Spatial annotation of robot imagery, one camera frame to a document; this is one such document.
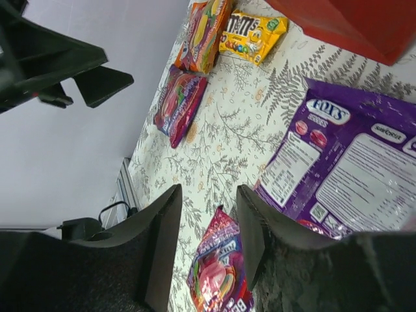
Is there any red paper bag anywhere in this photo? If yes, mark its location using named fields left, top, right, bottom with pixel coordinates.
left=267, top=0, right=415, bottom=66

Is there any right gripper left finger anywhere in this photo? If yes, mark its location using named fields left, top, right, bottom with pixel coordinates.
left=1, top=185, right=183, bottom=311

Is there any purple candy packet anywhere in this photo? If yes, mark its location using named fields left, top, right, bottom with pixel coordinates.
left=187, top=206, right=254, bottom=312
left=153, top=65, right=207, bottom=149

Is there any floral table mat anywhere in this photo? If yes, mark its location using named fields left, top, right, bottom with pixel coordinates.
left=129, top=23, right=415, bottom=311

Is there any yellow chocolate candy packet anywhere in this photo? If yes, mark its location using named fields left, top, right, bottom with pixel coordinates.
left=219, top=10, right=289, bottom=65

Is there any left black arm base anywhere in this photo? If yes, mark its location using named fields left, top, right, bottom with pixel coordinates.
left=57, top=201, right=138, bottom=241

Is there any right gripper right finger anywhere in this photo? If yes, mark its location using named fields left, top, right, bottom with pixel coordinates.
left=237, top=185, right=415, bottom=311

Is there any large purple snack packet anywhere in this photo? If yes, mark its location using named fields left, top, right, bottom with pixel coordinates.
left=254, top=79, right=415, bottom=240

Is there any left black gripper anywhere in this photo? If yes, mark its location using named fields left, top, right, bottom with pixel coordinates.
left=1, top=1, right=134, bottom=112

